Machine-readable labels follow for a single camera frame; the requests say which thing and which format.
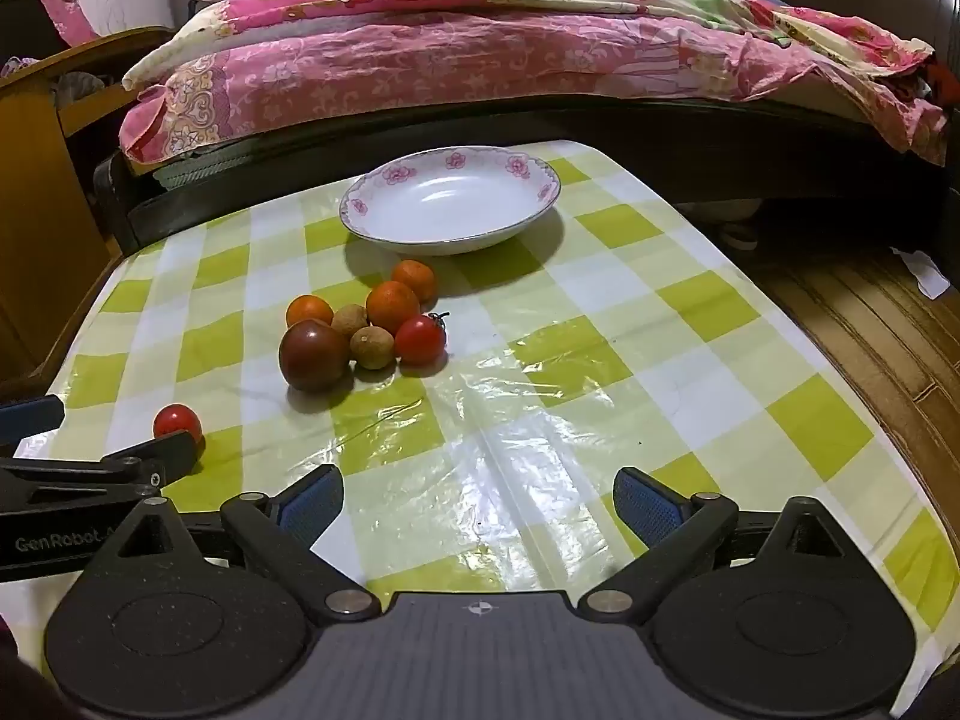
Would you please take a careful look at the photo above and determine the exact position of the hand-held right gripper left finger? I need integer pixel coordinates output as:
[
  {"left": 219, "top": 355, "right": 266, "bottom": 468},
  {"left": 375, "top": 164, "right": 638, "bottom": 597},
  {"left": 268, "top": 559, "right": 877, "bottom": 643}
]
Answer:
[{"left": 90, "top": 463, "right": 382, "bottom": 623}]

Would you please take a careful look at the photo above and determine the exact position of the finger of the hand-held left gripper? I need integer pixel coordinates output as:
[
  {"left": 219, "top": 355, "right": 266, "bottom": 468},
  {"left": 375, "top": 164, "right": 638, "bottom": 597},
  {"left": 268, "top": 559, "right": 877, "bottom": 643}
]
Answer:
[
  {"left": 0, "top": 430, "right": 206, "bottom": 517},
  {"left": 0, "top": 396, "right": 67, "bottom": 448}
]

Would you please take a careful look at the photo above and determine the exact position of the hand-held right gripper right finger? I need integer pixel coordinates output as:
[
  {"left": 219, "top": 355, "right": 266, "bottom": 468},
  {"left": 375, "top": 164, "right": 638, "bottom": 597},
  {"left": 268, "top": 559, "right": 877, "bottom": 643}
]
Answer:
[{"left": 576, "top": 466, "right": 871, "bottom": 623}]

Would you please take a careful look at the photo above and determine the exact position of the red cherry tomato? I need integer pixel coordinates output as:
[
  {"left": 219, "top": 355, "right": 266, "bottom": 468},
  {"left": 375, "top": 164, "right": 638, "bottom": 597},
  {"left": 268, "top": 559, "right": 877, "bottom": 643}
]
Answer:
[
  {"left": 153, "top": 403, "right": 203, "bottom": 445},
  {"left": 394, "top": 311, "right": 449, "bottom": 366}
]

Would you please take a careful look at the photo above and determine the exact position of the dark purple tomato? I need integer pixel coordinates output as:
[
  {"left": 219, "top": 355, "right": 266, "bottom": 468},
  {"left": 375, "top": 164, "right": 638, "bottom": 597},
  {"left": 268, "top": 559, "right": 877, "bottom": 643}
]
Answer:
[{"left": 279, "top": 319, "right": 353, "bottom": 393}]

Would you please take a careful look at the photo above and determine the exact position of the orange tomato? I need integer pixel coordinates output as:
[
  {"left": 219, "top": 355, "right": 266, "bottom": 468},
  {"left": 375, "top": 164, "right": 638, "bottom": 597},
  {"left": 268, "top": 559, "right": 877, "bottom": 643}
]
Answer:
[
  {"left": 391, "top": 259, "right": 439, "bottom": 304},
  {"left": 366, "top": 280, "right": 421, "bottom": 335},
  {"left": 286, "top": 295, "right": 335, "bottom": 329}
]

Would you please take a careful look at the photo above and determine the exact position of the white floral plate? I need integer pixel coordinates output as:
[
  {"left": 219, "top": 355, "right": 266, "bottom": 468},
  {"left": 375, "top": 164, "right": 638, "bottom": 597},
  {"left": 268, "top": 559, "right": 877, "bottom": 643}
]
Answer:
[{"left": 337, "top": 146, "right": 563, "bottom": 256}]

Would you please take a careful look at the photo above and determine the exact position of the green checked tablecloth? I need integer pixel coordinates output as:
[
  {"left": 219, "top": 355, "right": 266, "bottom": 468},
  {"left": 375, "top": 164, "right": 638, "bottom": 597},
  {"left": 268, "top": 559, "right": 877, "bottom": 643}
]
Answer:
[{"left": 0, "top": 139, "right": 947, "bottom": 717}]

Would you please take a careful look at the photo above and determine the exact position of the wooden cabinet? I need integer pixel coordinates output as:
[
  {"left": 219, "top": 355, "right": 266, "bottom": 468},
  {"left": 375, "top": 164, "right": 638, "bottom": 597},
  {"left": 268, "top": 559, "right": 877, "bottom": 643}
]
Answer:
[{"left": 0, "top": 26, "right": 177, "bottom": 391}]

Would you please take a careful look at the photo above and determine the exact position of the white ribbed mattress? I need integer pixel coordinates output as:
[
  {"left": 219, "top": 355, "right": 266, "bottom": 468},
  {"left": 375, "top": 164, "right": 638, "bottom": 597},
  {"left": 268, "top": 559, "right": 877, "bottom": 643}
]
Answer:
[{"left": 150, "top": 144, "right": 271, "bottom": 190}]

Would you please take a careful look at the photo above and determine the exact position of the white paper scrap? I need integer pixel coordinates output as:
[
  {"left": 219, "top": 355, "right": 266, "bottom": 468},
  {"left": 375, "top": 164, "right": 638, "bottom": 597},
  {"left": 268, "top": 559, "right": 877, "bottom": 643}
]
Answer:
[{"left": 892, "top": 246, "right": 952, "bottom": 299}]

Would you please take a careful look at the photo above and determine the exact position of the pink patterned cloth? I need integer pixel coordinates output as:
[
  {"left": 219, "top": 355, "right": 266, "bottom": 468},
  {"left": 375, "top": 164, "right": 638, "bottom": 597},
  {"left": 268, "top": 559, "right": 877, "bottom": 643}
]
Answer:
[{"left": 0, "top": 0, "right": 102, "bottom": 46}]

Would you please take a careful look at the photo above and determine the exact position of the pink floral blanket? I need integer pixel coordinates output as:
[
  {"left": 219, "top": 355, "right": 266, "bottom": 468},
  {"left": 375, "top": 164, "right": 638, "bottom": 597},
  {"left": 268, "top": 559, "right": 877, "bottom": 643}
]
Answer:
[{"left": 120, "top": 0, "right": 950, "bottom": 166}]

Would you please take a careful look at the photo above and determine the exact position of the dark bed frame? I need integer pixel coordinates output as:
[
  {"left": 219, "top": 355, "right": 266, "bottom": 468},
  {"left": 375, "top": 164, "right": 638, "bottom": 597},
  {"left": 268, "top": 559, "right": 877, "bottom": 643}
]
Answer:
[{"left": 94, "top": 94, "right": 960, "bottom": 256}]

